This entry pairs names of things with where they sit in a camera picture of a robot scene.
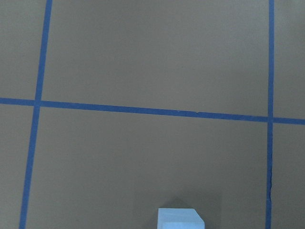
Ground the light blue foam block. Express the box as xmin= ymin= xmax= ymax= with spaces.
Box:
xmin=157 ymin=208 xmax=205 ymax=229

